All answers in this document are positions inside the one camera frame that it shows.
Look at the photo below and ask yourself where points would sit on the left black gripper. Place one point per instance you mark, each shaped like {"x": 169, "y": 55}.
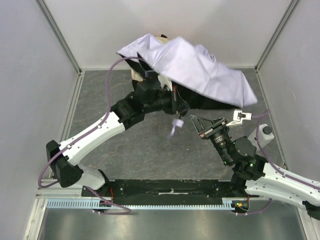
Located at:
{"x": 144, "y": 83}

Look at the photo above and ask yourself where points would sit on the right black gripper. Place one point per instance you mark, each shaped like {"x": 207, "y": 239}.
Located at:
{"x": 212, "y": 127}

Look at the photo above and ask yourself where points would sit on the lavender folding umbrella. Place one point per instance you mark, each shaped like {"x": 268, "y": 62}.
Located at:
{"x": 203, "y": 82}

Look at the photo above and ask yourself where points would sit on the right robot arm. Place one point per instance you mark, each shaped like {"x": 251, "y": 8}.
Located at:
{"x": 253, "y": 174}

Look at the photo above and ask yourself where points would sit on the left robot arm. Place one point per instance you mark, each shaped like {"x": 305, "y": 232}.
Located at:
{"x": 147, "y": 97}

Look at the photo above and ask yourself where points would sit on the yellow canvas tote bag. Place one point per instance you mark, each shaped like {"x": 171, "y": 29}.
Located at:
{"x": 134, "y": 74}

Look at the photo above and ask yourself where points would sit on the white bottle grey cap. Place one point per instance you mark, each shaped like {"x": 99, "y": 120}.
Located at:
{"x": 265, "y": 133}

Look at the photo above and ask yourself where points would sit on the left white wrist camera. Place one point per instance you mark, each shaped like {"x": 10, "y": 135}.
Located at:
{"x": 165, "y": 83}

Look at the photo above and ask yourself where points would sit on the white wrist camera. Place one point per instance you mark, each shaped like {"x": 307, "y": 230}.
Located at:
{"x": 165, "y": 83}
{"x": 238, "y": 117}

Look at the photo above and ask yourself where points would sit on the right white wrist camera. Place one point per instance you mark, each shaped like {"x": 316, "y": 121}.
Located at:
{"x": 238, "y": 117}

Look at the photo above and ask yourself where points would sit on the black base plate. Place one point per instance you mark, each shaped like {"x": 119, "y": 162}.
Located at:
{"x": 169, "y": 192}

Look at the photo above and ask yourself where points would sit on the light blue cable duct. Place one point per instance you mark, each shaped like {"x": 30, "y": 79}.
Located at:
{"x": 100, "y": 205}

